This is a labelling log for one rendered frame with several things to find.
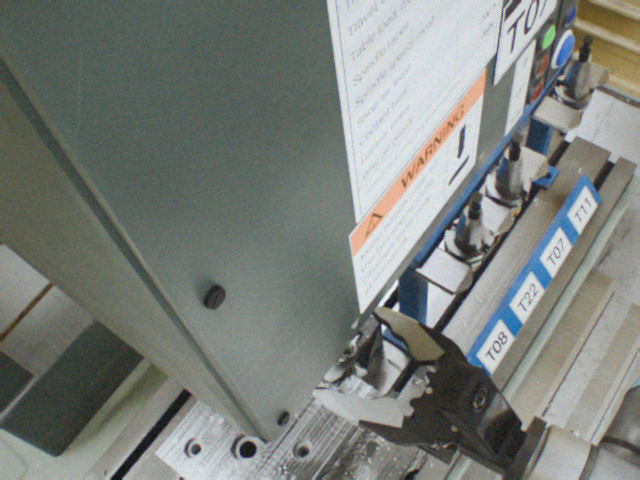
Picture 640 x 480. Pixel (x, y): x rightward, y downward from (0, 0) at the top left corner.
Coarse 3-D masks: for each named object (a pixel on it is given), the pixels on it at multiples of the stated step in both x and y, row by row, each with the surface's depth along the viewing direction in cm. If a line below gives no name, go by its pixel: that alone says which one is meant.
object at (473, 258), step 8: (456, 224) 95; (448, 232) 94; (488, 232) 93; (448, 240) 93; (488, 240) 93; (448, 248) 93; (456, 248) 92; (480, 248) 92; (488, 248) 93; (456, 256) 92; (464, 256) 92; (472, 256) 92; (480, 256) 92; (472, 264) 93
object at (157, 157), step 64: (0, 0) 14; (64, 0) 16; (128, 0) 17; (192, 0) 19; (256, 0) 22; (320, 0) 25; (0, 64) 16; (64, 64) 17; (128, 64) 19; (192, 64) 21; (256, 64) 24; (320, 64) 27; (512, 64) 49; (0, 128) 19; (64, 128) 18; (128, 128) 20; (192, 128) 22; (256, 128) 26; (320, 128) 30; (0, 192) 30; (64, 192) 21; (128, 192) 21; (192, 192) 24; (256, 192) 28; (320, 192) 33; (384, 192) 40; (64, 256) 33; (128, 256) 24; (192, 256) 26; (256, 256) 31; (320, 256) 37; (128, 320) 37; (192, 320) 29; (256, 320) 34; (320, 320) 42; (192, 384) 42; (256, 384) 38
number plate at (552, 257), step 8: (560, 232) 123; (552, 240) 122; (560, 240) 123; (552, 248) 122; (560, 248) 123; (568, 248) 125; (544, 256) 121; (552, 256) 122; (560, 256) 123; (544, 264) 121; (552, 264) 122; (560, 264) 123; (552, 272) 122
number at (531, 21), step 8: (528, 0) 45; (536, 0) 46; (544, 0) 48; (552, 0) 49; (528, 8) 46; (536, 8) 47; (544, 8) 49; (528, 16) 46; (536, 16) 48; (528, 24) 47; (536, 24) 49; (528, 32) 48
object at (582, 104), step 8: (560, 80) 106; (560, 88) 105; (592, 88) 104; (552, 96) 107; (560, 96) 104; (568, 96) 104; (592, 96) 104; (568, 104) 104; (576, 104) 104; (584, 104) 104
